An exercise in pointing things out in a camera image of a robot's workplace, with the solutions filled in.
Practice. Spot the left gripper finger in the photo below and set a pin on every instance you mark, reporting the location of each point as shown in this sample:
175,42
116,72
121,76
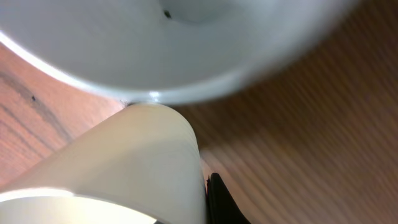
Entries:
222,209

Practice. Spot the white plastic cup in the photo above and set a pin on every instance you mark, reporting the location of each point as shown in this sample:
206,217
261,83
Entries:
140,165

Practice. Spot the grey plastic cup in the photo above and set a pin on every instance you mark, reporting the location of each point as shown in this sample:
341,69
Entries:
169,52

